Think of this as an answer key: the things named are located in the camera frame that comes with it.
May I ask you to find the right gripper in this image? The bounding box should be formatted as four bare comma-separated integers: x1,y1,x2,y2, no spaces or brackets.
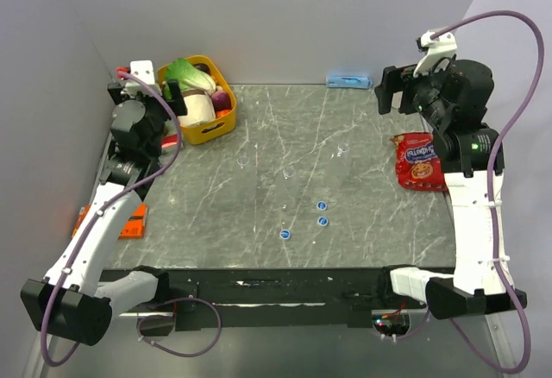
373,58,451,128

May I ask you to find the clear plastic bottle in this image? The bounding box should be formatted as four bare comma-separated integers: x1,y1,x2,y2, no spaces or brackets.
337,142,350,157
236,155,250,169
282,165,297,182

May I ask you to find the blue white bottle cap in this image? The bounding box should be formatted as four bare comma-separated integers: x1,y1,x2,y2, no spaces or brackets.
317,201,328,211
279,230,291,240
317,216,329,227

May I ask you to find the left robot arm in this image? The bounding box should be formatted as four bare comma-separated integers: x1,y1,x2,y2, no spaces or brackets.
21,73,177,350

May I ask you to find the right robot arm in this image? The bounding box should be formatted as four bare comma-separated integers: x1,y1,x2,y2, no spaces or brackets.
375,58,527,319

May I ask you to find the toy napa cabbage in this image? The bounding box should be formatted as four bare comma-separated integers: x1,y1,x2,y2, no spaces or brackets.
165,58,216,95

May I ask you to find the red foil box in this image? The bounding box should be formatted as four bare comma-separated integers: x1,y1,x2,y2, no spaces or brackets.
161,134,182,153

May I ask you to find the white paper roll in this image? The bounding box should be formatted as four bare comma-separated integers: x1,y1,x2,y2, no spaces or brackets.
178,90,216,127

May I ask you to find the purple toy onion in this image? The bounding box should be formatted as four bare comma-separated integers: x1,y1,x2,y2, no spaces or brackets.
210,91,232,111

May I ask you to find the orange toy fruit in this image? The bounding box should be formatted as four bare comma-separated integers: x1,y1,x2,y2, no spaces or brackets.
216,110,231,118

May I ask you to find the yellow plastic basket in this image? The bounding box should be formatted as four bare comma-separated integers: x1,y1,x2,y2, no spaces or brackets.
158,55,237,145

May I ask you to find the red cookie bag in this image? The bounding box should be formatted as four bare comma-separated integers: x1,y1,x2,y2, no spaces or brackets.
390,132,448,192

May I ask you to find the orange razor box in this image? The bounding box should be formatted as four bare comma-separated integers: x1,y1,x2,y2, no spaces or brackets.
72,203,148,240

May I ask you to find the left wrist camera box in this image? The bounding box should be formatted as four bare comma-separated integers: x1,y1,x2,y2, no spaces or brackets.
116,60,160,98

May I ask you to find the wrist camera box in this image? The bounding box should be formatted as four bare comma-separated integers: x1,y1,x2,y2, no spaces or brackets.
413,30,457,78
116,60,160,98

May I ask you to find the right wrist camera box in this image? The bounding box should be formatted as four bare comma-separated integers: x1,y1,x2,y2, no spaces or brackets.
413,30,457,78

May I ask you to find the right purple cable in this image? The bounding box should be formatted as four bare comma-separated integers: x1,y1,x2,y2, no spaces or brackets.
379,9,544,375

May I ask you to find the purple cable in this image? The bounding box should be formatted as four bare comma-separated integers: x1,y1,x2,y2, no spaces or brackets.
41,71,182,369
379,9,544,375

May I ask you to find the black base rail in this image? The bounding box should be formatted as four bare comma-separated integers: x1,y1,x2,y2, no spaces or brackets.
98,265,458,331

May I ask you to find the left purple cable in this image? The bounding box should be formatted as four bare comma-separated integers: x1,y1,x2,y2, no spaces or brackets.
41,71,182,369

